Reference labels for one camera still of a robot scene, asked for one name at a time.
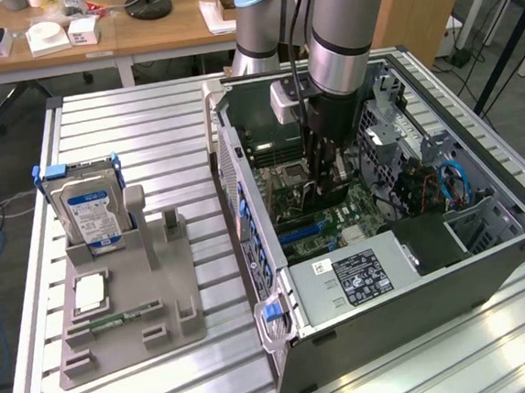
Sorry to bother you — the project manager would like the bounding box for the silver chipset heatsink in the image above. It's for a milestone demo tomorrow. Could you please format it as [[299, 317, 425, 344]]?
[[338, 224, 364, 246]]

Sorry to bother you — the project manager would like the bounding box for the green motherboard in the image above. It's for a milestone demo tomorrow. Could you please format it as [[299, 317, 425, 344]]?
[[243, 126, 391, 272]]

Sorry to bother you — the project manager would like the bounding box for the hard disk with blue caddy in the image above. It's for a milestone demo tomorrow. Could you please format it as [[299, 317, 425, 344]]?
[[30, 152, 133, 262]]

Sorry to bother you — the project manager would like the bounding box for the black office chair base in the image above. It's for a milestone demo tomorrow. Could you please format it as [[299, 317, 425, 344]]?
[[0, 79, 55, 136]]

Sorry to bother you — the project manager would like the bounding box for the red wire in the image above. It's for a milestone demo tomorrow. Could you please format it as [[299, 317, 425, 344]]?
[[416, 173, 444, 214]]

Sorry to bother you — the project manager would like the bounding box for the green RAM stick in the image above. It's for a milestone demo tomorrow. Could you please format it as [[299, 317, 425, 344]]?
[[65, 305, 165, 337]]

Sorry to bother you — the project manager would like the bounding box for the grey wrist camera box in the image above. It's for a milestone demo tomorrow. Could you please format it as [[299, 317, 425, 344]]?
[[269, 76, 326, 126]]

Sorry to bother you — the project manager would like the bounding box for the white round part on base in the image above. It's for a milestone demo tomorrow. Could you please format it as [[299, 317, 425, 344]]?
[[24, 18, 72, 59]]

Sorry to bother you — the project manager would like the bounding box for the blue case latch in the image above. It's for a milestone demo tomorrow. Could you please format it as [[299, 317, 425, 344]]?
[[261, 300, 288, 325]]

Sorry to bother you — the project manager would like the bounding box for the grey power supply unit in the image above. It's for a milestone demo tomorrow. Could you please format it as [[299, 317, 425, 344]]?
[[284, 228, 426, 328]]

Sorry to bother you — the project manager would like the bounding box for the wooden desk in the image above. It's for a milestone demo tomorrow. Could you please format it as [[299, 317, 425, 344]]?
[[0, 0, 368, 87]]

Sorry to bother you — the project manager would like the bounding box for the wooden cabinet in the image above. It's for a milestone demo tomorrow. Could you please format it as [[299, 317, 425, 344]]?
[[364, 0, 482, 76]]

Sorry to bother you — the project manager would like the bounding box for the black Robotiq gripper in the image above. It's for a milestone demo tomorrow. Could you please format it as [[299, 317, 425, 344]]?
[[301, 91, 368, 193]]

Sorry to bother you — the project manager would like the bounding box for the black round lamp base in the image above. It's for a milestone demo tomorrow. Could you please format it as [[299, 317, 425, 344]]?
[[124, 0, 174, 24]]

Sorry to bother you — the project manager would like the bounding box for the small white carton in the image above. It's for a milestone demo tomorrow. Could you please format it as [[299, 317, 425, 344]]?
[[66, 16, 102, 48]]

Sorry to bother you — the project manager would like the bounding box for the silver CPU chip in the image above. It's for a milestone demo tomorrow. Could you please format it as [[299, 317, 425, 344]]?
[[71, 274, 108, 314]]

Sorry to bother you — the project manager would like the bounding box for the white floor cable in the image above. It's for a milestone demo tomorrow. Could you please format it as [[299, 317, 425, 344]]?
[[0, 188, 38, 220]]

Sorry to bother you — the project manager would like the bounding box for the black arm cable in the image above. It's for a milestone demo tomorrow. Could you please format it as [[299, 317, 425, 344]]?
[[284, 0, 334, 160]]

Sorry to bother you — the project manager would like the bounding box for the blue expansion slot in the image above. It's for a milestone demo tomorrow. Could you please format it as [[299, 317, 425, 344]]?
[[277, 220, 330, 246]]

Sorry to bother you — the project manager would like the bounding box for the white paper booklet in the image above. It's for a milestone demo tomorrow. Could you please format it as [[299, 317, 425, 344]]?
[[199, 0, 238, 38]]

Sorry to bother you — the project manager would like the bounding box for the grey printed parts rack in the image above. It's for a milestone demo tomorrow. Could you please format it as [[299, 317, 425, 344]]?
[[43, 179, 212, 392]]

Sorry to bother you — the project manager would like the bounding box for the black slanted pole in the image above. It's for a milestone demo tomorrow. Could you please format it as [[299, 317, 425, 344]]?
[[464, 0, 525, 117]]

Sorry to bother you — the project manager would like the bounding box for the CPU socket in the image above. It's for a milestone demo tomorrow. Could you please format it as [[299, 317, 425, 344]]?
[[276, 158, 312, 191]]

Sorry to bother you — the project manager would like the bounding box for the blue wire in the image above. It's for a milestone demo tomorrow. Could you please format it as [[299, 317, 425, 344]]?
[[436, 158, 475, 212]]

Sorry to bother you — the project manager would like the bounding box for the silver perforated disk bay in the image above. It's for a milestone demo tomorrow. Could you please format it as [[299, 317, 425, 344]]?
[[354, 94, 428, 189]]

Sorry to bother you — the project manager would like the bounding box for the open black PC case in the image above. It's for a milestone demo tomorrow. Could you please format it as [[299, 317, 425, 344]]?
[[199, 42, 525, 393]]

